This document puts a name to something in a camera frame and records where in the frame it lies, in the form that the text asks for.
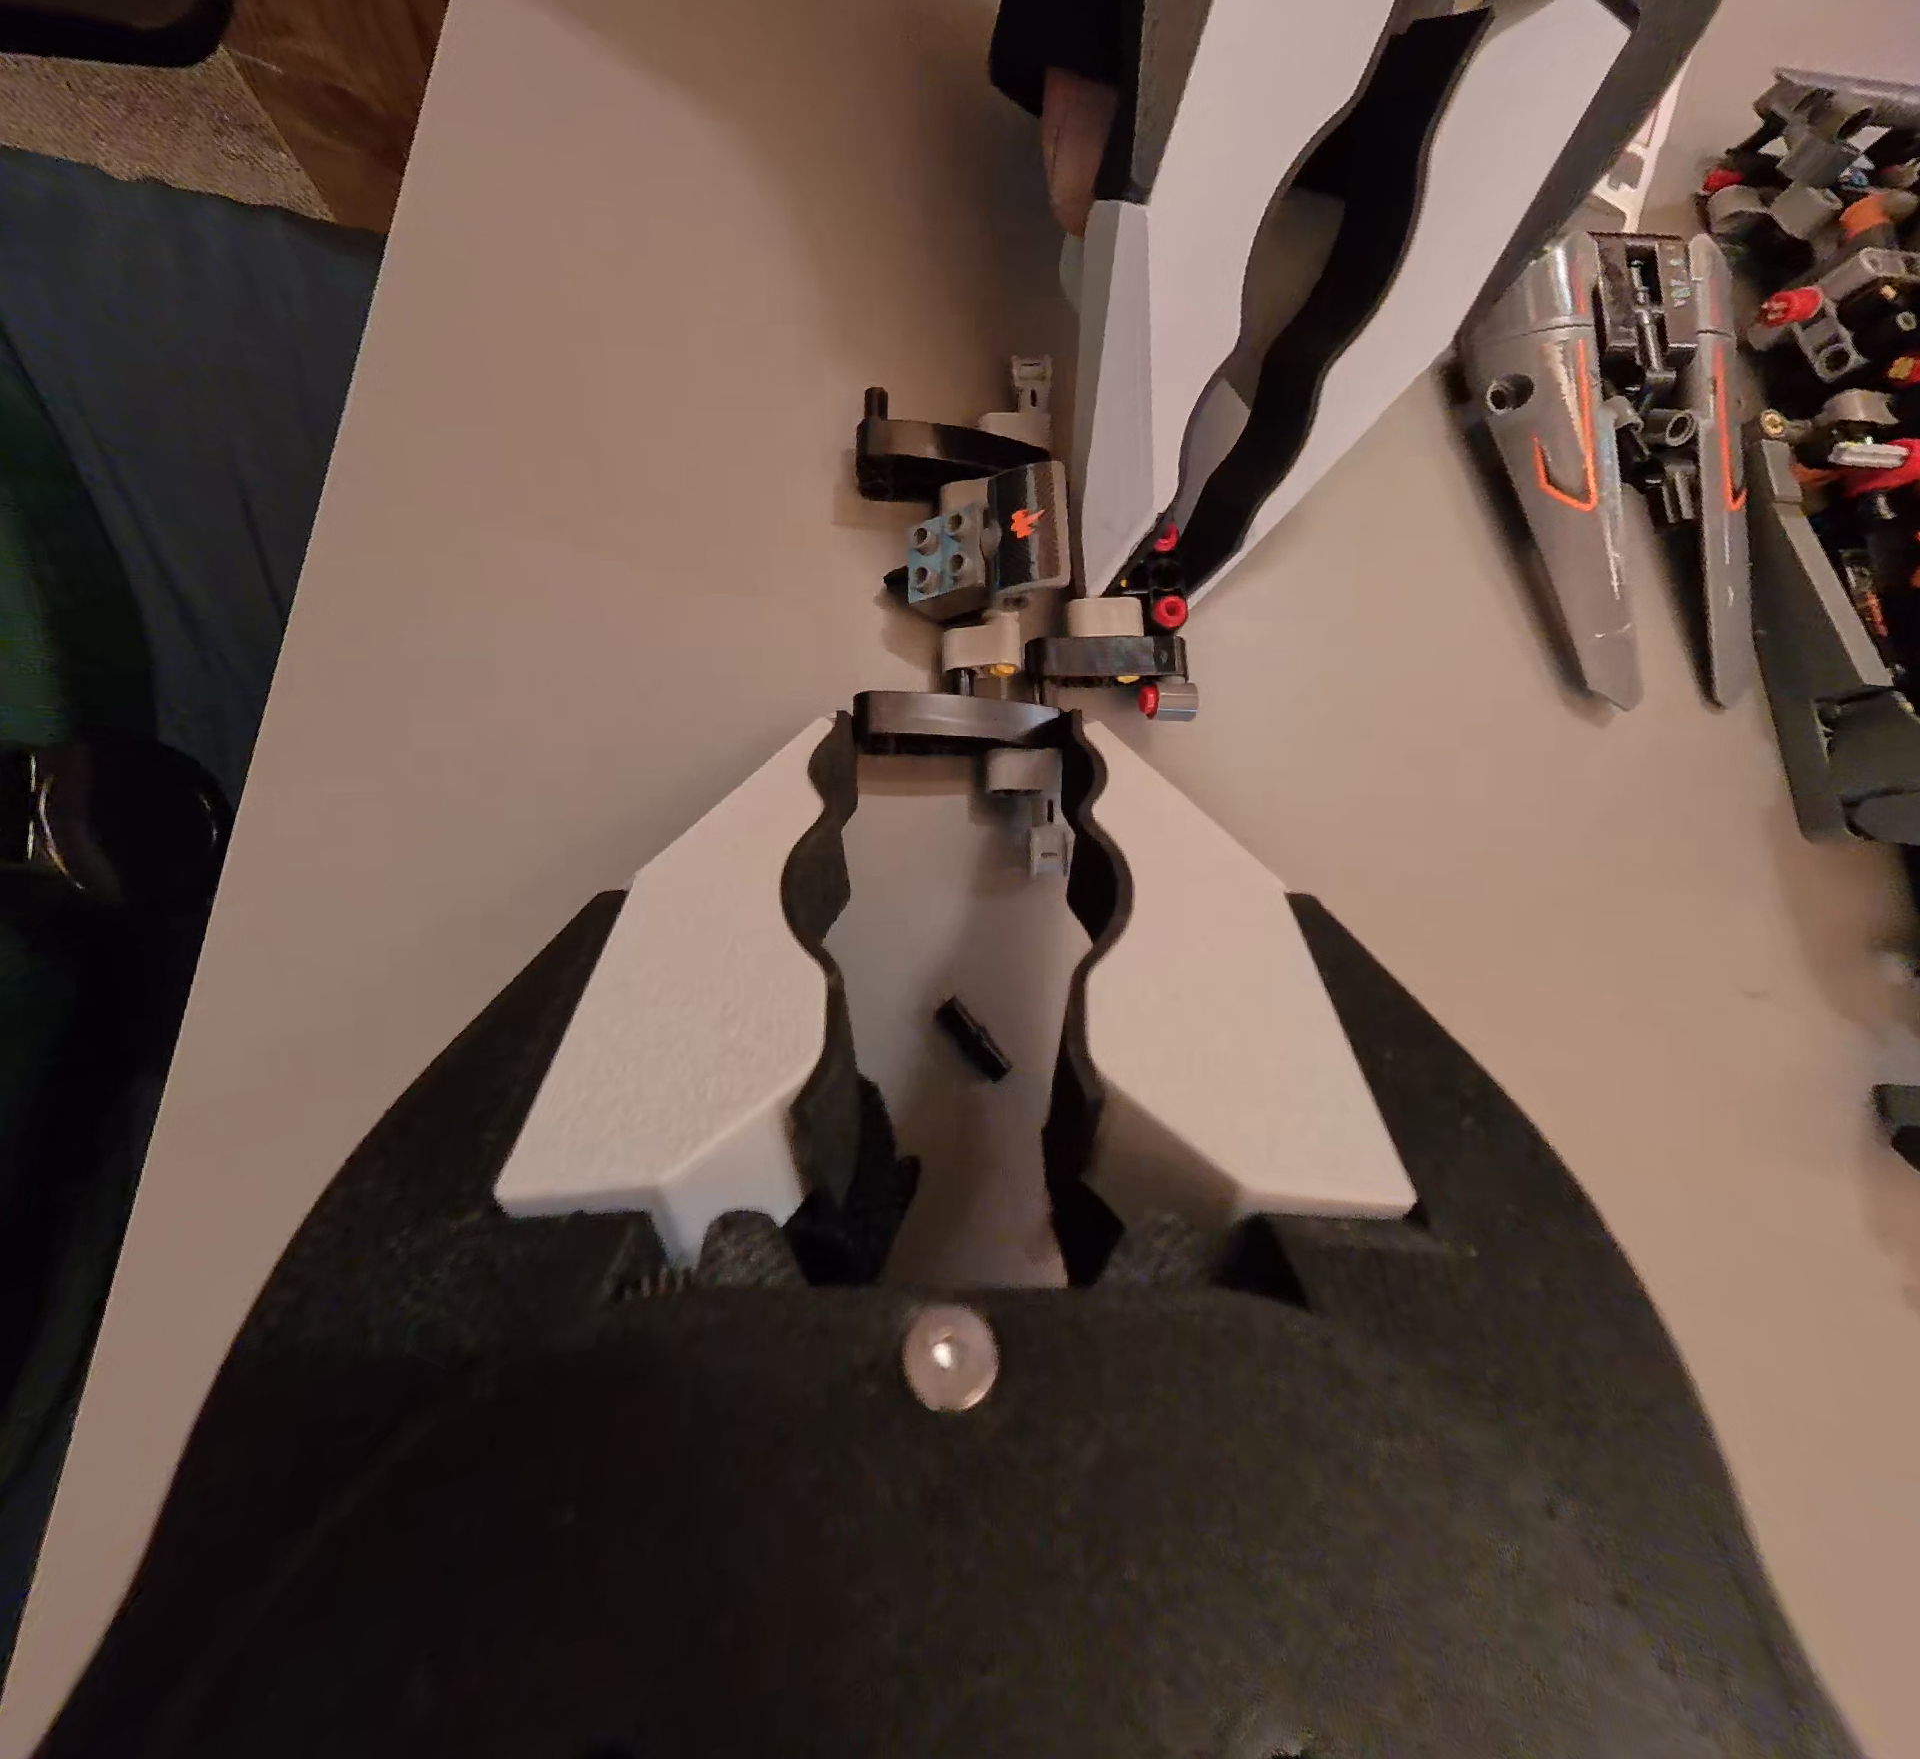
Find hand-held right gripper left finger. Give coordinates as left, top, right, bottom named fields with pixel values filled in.
left=493, top=705, right=921, bottom=1288

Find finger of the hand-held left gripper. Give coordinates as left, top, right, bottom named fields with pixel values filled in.
left=1058, top=0, right=1408, bottom=593
left=1174, top=0, right=1645, bottom=579

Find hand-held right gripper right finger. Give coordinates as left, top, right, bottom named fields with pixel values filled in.
left=1045, top=709, right=1425, bottom=1288

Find lego car chassis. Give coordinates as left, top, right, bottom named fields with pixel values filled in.
left=1703, top=67, right=1920, bottom=861

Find black grey lego subassembly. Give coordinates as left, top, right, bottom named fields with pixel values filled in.
left=852, top=353, right=1207, bottom=883

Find grey lego wing assembly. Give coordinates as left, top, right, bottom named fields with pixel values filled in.
left=1458, top=225, right=1760, bottom=711

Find person's left hand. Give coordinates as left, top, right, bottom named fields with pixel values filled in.
left=1045, top=63, right=1120, bottom=233

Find person's blue jeans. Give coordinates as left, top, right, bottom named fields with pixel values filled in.
left=0, top=145, right=388, bottom=801

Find wooden post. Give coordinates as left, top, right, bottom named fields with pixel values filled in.
left=151, top=0, right=493, bottom=233

